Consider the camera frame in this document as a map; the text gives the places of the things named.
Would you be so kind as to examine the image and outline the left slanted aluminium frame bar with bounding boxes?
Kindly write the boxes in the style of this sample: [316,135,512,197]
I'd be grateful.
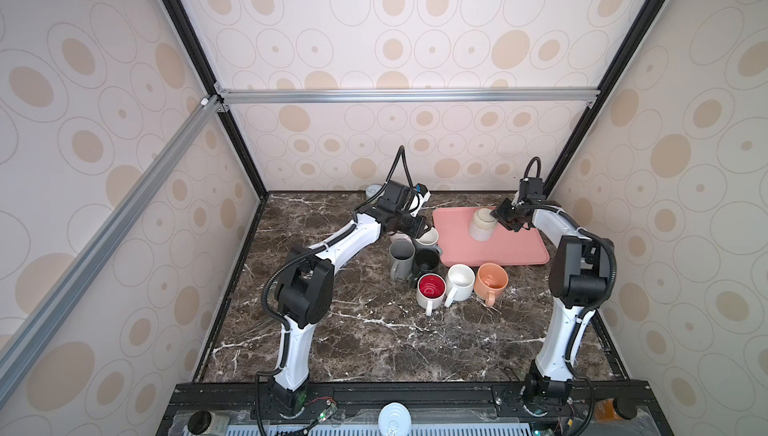
[1,94,223,405]

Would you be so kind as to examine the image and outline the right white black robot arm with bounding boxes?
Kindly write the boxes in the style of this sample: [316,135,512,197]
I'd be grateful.
[491,156,617,434]

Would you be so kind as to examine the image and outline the pink plastic tray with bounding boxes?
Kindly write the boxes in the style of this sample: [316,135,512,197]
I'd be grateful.
[432,207,550,267]

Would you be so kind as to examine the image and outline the white ceramic mug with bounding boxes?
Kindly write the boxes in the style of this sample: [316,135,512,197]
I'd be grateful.
[444,264,475,307]

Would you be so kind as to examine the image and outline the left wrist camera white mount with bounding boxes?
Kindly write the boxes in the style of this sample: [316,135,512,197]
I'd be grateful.
[410,183,431,212]

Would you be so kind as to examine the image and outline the beige round mug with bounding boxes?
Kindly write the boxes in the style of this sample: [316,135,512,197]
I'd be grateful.
[469,207,498,241]

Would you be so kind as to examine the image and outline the horizontal aluminium frame bar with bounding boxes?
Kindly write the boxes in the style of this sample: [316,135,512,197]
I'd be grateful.
[204,86,600,108]

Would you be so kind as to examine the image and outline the peach cream speckled mug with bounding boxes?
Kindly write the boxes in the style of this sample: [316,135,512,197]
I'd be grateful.
[474,262,509,307]

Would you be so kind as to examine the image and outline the small green white can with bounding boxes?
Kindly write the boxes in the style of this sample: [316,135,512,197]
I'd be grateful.
[365,184,382,198]

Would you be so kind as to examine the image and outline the small grey mug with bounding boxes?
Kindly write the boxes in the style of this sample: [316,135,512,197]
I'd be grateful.
[413,227,442,255]

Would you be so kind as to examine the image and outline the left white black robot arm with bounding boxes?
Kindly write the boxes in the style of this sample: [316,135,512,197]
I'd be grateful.
[257,146,431,416]

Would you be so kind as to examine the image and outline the white mug black rim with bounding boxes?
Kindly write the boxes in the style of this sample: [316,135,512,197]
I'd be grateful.
[416,273,446,316]

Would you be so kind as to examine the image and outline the large grey mug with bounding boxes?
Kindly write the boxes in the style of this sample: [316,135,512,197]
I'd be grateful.
[389,238,415,281]

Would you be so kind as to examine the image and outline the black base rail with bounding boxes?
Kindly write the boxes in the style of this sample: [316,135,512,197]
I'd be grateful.
[156,380,673,435]

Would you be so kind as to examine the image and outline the white round lamp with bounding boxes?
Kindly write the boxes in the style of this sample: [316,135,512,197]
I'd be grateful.
[378,402,412,436]

